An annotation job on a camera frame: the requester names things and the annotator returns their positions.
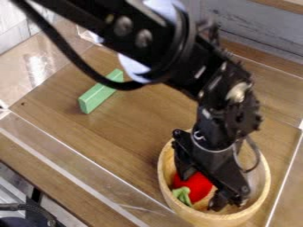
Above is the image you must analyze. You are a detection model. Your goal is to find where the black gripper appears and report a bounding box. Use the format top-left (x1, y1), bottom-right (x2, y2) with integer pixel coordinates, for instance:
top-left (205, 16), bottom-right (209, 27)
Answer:
top-left (171, 129), bottom-right (253, 213)

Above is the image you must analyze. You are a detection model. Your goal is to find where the red plush strawberry toy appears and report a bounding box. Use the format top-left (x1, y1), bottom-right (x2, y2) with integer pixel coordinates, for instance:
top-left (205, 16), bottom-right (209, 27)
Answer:
top-left (172, 172), bottom-right (213, 207)

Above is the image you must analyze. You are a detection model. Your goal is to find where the round wooden bowl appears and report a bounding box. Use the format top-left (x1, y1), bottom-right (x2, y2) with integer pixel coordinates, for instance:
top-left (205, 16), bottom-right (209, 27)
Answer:
top-left (157, 138), bottom-right (271, 227)

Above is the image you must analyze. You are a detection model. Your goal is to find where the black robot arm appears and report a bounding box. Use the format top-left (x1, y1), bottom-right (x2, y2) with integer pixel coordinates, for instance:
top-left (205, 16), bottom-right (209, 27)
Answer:
top-left (10, 0), bottom-right (263, 211)

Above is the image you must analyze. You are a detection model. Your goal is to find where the green rectangular block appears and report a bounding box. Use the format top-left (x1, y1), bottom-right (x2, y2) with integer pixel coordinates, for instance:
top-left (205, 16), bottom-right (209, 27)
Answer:
top-left (78, 69), bottom-right (124, 114)

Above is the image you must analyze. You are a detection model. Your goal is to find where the black metal stand base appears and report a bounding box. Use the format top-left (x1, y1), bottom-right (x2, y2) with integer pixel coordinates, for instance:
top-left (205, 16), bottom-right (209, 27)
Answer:
top-left (24, 189), bottom-right (68, 227)

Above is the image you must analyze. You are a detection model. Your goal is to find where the black cable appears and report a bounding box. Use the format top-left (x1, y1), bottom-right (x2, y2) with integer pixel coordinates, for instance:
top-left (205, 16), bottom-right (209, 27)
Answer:
top-left (0, 202), bottom-right (57, 227)

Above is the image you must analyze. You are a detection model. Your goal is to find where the clear acrylic corner bracket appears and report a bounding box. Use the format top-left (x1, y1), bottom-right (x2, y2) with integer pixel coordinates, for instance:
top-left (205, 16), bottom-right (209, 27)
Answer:
top-left (76, 26), bottom-right (103, 45)

